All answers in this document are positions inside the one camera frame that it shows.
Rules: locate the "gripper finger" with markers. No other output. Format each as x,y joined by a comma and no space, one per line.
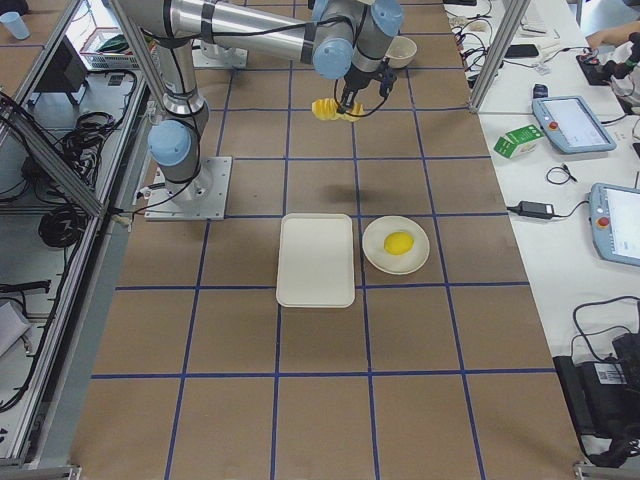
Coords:
344,106

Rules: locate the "striped yellow bread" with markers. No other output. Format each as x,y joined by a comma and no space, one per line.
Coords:
328,109

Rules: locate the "black power adapter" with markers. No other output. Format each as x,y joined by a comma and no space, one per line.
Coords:
536,210

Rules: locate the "blue teach pendant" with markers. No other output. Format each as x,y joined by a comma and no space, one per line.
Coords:
571,126
614,219

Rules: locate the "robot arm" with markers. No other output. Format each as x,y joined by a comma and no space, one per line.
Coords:
343,40

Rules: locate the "black smartphone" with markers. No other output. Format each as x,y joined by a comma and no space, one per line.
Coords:
518,51

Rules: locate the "green white box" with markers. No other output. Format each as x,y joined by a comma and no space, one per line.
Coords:
518,142

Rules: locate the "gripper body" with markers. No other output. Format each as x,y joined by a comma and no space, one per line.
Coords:
355,83

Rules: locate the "cream bowl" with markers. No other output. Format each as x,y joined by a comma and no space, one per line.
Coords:
401,52

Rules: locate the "blue paper cup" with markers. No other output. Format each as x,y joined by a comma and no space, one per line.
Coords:
13,22

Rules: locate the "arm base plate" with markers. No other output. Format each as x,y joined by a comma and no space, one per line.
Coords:
204,198

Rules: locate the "cream plate under lemon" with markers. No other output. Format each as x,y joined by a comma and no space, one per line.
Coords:
373,240

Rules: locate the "white rectangular tray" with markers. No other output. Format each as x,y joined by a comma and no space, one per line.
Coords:
316,261

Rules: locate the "yellow lemon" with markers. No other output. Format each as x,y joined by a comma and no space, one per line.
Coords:
398,243

